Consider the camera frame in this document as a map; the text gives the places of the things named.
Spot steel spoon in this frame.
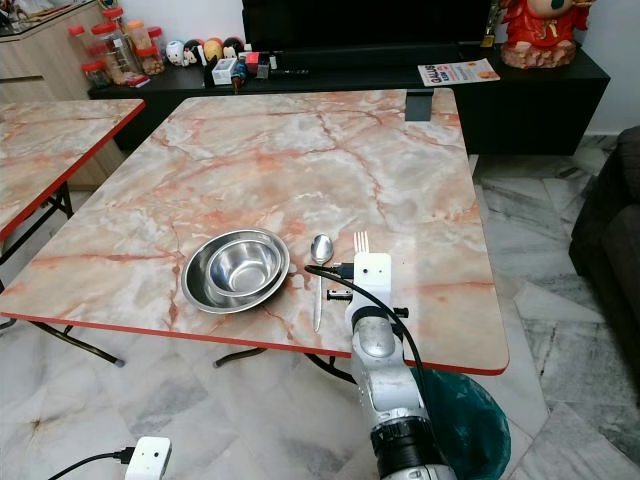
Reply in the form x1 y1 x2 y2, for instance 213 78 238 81
309 234 335 334

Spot small steel bowl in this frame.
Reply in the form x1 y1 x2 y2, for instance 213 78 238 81
206 238 283 298

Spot large steel dish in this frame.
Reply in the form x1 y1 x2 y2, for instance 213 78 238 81
182 229 291 314

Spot green waste bin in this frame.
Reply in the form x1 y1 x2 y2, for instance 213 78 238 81
410 365 512 480

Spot black table edge clamp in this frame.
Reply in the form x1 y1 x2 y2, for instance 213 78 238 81
405 88 436 122

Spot small white box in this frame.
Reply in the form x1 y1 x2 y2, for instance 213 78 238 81
212 58 239 86

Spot orange white leaflet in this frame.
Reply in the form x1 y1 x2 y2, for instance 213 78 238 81
418 58 501 88

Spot black TV console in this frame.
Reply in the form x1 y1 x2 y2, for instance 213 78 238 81
88 45 611 157

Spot black television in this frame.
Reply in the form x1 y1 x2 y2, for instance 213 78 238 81
242 0 497 51

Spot dark sofa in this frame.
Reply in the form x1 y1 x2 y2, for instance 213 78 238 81
568 125 640 353

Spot brown filled jar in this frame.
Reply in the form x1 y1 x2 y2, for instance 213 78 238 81
140 40 165 77

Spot orange filled jar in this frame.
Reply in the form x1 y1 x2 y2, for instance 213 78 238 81
126 20 151 51

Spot large red lid snack jar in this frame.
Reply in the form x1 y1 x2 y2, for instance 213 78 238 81
92 22 139 83

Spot short red lid jar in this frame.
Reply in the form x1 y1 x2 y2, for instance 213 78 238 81
82 60 109 89

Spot red seated figurine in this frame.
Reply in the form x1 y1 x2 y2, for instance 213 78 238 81
500 0 594 71

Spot tall red lid jar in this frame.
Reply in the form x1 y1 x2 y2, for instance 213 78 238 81
68 25 94 63

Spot light wooden cabinet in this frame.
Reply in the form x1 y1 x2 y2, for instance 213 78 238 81
0 5 97 103

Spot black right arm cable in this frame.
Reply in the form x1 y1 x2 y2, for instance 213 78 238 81
305 263 431 421

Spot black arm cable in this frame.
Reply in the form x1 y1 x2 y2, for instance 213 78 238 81
305 263 431 421
60 449 131 480

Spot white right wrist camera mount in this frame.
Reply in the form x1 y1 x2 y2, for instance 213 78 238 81
351 253 392 311

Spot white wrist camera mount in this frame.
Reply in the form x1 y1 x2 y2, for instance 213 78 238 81
351 253 392 311
125 436 172 480

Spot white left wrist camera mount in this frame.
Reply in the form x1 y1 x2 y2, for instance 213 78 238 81
125 436 172 480

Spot black metal large table frame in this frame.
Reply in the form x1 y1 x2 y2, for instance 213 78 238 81
0 316 361 387

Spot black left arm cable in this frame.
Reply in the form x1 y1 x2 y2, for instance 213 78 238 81
60 449 131 480

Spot black metal small table frame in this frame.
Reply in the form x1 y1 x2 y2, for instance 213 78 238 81
0 184 77 267

